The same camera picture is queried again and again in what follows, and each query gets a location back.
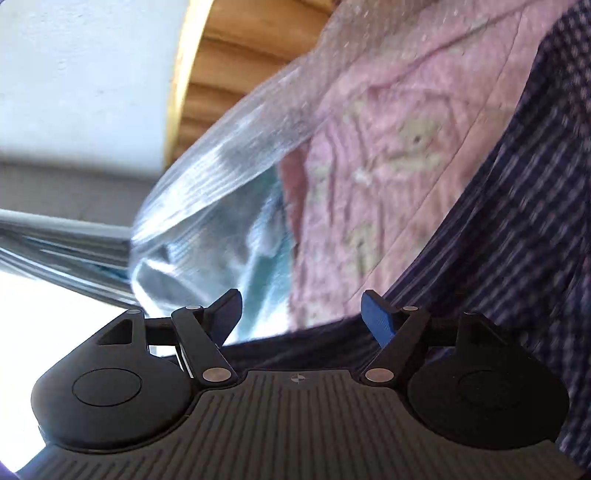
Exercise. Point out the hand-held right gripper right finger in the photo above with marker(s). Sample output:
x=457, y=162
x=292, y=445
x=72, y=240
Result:
x=376, y=318

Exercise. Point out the wooden wall panelling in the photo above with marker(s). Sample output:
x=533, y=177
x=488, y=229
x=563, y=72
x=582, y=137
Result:
x=221, y=60

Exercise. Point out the metal window frame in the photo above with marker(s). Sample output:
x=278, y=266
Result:
x=55, y=249

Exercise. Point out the pink bear print blanket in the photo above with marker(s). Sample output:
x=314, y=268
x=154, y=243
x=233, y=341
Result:
x=369, y=184

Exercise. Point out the navy plaid shirt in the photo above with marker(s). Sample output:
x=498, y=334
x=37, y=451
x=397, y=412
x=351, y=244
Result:
x=508, y=230

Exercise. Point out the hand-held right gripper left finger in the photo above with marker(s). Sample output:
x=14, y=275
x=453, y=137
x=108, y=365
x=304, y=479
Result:
x=229, y=314

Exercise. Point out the clear bubble wrap sheet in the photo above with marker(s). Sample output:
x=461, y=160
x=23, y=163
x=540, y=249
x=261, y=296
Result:
x=240, y=152

